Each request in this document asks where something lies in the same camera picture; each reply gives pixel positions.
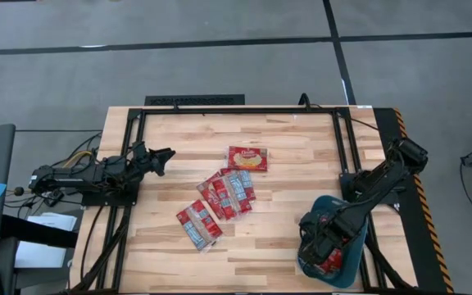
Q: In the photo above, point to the black round knob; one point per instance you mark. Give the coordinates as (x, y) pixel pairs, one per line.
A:
(18, 191)

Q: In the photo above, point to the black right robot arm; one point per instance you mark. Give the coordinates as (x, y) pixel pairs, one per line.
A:
(383, 172)

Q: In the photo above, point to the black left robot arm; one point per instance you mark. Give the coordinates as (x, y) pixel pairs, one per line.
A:
(76, 177)

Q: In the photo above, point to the black metal table frame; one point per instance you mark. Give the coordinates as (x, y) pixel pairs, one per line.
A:
(240, 110)

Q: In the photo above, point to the black mat with hazard stripes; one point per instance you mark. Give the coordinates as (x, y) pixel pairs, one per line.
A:
(420, 246)

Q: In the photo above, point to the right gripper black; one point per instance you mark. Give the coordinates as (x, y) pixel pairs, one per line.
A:
(334, 231)

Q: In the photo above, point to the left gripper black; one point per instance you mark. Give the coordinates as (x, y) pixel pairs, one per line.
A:
(150, 162)

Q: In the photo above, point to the red popcorn bag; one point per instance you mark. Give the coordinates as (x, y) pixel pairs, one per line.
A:
(335, 263)
(230, 196)
(247, 184)
(247, 159)
(199, 224)
(206, 192)

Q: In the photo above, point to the black bar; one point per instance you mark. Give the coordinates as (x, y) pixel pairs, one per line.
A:
(35, 231)

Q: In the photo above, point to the black floor vent grille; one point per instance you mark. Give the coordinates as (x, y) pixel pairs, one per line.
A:
(195, 100)

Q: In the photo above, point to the teal plastic basket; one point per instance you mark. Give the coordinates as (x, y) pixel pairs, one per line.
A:
(350, 270)

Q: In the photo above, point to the white paper sheet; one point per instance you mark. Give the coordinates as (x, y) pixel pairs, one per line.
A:
(43, 256)

